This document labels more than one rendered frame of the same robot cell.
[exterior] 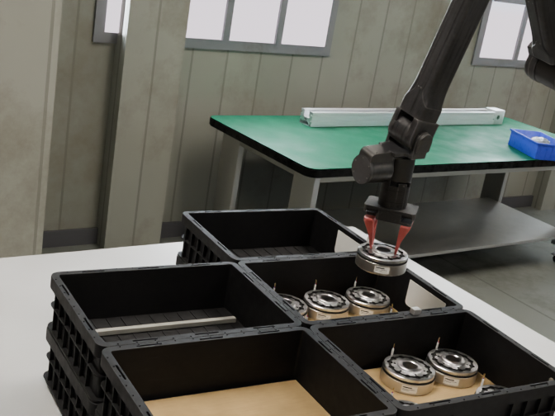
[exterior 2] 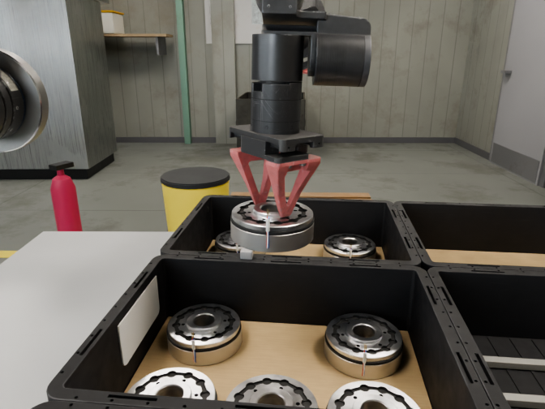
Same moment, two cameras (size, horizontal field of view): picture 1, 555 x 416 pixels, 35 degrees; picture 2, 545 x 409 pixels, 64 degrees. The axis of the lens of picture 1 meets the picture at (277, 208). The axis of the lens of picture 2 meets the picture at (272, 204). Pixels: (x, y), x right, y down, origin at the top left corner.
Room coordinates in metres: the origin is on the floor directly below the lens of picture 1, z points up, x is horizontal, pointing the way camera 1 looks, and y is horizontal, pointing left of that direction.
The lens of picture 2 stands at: (2.05, 0.09, 1.22)
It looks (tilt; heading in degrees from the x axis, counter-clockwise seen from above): 19 degrees down; 218
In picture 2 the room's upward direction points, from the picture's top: straight up
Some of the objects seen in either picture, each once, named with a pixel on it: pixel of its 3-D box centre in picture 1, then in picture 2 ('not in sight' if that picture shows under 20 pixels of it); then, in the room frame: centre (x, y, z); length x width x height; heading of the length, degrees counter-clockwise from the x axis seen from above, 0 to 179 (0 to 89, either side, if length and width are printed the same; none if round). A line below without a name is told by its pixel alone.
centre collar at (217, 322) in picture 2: not in sight; (203, 321); (1.70, -0.31, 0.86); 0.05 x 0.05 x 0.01
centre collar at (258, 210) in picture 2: (383, 250); (272, 209); (1.65, -0.23, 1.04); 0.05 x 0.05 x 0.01
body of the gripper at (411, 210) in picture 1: (393, 196); (275, 114); (1.65, -0.22, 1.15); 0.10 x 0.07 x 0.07; 77
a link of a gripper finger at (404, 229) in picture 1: (392, 230); (268, 172); (1.65, -0.24, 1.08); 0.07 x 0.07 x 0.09; 77
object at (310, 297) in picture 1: (326, 300); (271, 408); (1.76, -0.14, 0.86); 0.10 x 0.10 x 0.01
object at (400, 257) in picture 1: (382, 252); (272, 213); (1.65, -0.23, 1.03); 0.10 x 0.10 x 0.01
